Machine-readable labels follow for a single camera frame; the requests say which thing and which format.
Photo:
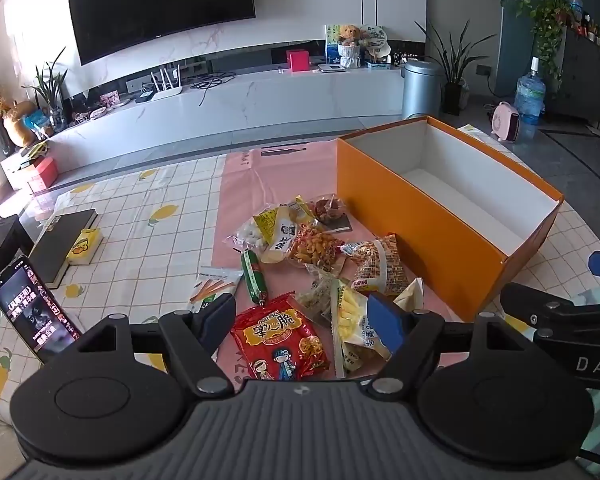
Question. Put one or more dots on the red storage box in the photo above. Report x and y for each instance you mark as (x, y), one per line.
(44, 172)

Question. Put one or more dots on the clear bag orange crackers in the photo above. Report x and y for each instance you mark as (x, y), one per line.
(315, 250)

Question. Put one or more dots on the orange cardboard box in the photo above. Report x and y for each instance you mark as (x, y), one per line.
(420, 230)

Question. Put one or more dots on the pale cream snack packet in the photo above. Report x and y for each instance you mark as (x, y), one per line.
(411, 295)

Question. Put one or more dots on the magenta cube box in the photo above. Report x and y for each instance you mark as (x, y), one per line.
(298, 60)

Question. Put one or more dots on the round painted fan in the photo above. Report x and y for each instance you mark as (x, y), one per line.
(375, 40)

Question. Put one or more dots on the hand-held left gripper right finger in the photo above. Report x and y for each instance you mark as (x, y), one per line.
(385, 325)

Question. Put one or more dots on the black notebook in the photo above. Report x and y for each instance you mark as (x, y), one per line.
(60, 245)

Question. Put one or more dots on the small green potted plant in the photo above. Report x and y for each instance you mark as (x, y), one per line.
(50, 87)

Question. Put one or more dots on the dark furniture piece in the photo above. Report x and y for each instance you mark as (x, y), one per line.
(0, 240)

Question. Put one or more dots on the yellow fries packet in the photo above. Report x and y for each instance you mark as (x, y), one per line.
(352, 320)

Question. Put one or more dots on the black television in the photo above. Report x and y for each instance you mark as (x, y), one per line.
(155, 5)

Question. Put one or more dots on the red snack packet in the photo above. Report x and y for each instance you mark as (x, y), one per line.
(275, 335)

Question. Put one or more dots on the small white scale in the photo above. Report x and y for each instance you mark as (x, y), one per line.
(332, 67)

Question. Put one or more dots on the pink fan heater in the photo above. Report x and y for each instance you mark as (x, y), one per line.
(505, 122)

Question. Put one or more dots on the white carrot stick packet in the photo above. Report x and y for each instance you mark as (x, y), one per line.
(215, 282)

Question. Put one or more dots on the black smartphone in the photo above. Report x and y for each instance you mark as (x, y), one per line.
(30, 310)

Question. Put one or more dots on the potted ivy plant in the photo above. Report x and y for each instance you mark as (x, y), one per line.
(547, 20)

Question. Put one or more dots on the green picture card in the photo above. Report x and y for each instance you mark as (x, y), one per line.
(331, 32)

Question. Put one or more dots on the long leaf potted plant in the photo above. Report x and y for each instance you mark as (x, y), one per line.
(452, 60)

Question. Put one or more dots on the white television cabinet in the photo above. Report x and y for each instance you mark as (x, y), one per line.
(230, 105)

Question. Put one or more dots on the yellow packet black white label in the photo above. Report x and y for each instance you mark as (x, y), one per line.
(280, 232)

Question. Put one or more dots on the dark grey cabinet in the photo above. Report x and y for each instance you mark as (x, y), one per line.
(585, 75)

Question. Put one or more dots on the checked lemon print tablecloth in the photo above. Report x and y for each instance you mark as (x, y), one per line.
(145, 240)

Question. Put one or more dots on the grey green snack packet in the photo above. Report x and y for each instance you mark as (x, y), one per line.
(317, 292)

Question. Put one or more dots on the row of small bottles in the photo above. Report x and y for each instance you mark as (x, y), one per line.
(587, 20)

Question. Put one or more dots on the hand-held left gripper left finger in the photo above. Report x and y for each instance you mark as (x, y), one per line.
(219, 320)

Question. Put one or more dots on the silver trash can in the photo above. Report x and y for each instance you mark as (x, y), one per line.
(420, 90)

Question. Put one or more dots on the wall socket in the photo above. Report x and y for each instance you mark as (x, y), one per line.
(482, 69)

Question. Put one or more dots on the yellow tissue pack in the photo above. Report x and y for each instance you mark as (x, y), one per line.
(85, 247)

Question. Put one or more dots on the green sausage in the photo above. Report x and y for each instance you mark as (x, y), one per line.
(252, 275)

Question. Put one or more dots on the white router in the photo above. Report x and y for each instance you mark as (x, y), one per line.
(160, 94)

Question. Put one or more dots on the brown plush toy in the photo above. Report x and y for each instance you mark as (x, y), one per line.
(20, 127)

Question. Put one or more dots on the brown teddy bear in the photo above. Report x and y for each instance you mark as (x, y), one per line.
(349, 35)

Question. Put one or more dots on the pink photo card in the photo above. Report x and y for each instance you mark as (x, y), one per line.
(109, 98)

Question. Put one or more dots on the blue water jug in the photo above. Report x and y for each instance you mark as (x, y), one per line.
(530, 97)

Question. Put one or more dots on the clear tub red dates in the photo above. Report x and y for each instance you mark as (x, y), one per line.
(330, 208)

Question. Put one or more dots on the yellow red nut packet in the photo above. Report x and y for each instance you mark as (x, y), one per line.
(380, 265)

